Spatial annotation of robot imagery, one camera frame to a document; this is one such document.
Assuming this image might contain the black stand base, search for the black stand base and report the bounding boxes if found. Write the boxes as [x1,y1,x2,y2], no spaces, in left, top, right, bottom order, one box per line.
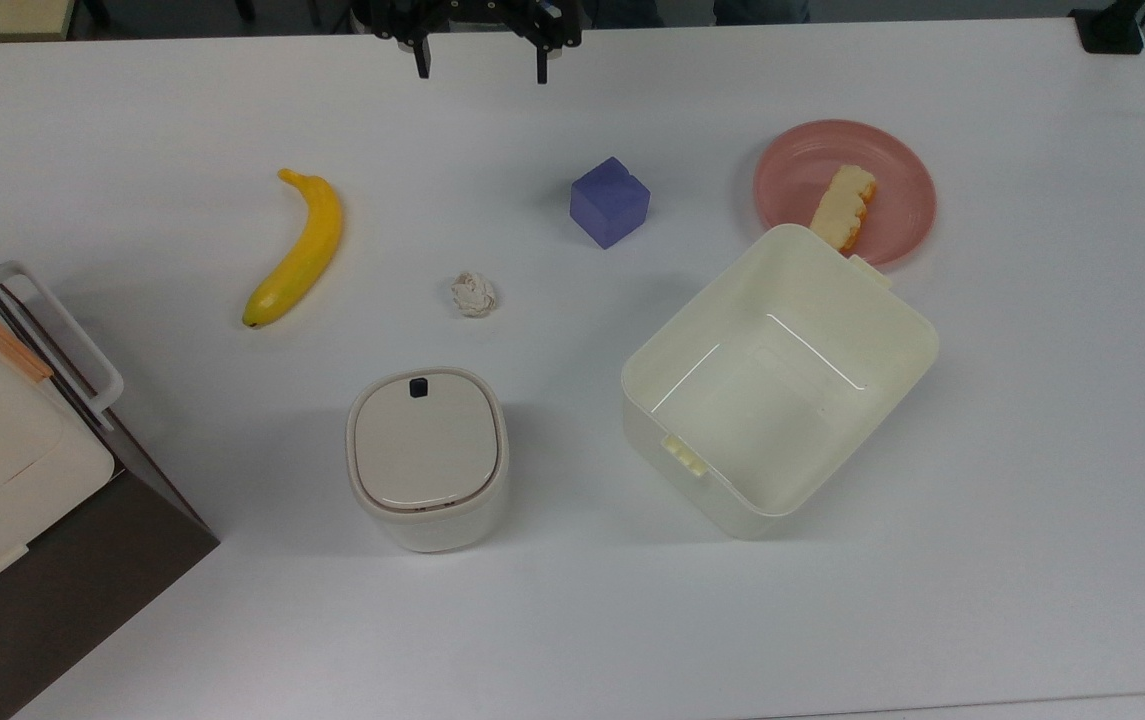
[1069,0,1145,56]

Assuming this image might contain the cream trash can with lid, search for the cream trash can with lid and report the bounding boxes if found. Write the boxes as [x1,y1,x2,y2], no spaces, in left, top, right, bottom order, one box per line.
[346,366,511,554]

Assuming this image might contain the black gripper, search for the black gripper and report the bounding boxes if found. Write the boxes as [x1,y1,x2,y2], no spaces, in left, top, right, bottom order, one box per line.
[352,0,583,85]

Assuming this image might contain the dark brown drawer cabinet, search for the dark brown drawer cabinet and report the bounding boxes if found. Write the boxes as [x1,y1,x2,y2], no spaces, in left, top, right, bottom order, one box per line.
[0,218,222,720]

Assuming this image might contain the bread slice with orange crust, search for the bread slice with orange crust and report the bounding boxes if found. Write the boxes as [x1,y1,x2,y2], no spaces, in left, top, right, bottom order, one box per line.
[809,164,878,252]

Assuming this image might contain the crumpled white paper ball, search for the crumpled white paper ball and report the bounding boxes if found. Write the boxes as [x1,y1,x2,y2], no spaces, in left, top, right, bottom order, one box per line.
[449,271,499,319]

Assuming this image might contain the yellow banana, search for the yellow banana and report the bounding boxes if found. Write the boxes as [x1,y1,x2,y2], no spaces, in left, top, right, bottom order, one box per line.
[241,168,345,330]

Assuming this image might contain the pink plastic plate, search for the pink plastic plate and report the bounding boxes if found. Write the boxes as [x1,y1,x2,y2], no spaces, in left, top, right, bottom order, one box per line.
[753,119,937,267]

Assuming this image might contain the purple cube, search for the purple cube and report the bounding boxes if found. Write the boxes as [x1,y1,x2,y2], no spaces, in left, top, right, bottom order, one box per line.
[569,156,652,250]

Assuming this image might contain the white drawer handle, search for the white drawer handle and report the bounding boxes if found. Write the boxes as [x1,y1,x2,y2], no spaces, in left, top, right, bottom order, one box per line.
[0,260,125,432]

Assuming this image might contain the cream open plastic box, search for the cream open plastic box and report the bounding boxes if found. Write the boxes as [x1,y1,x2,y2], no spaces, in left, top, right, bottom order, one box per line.
[620,223,941,541]

